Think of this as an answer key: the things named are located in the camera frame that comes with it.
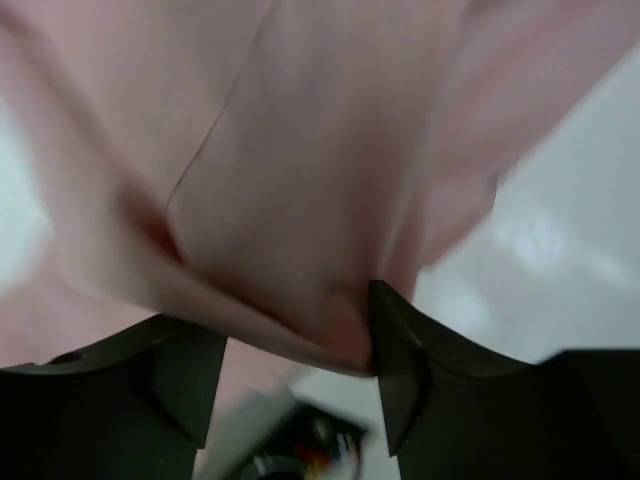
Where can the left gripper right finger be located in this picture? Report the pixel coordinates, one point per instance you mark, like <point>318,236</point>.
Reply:
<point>454,409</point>

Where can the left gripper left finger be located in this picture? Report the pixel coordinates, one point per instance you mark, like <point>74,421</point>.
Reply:
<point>135,405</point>

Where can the pink trousers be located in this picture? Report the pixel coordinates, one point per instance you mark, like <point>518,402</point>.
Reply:
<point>251,167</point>

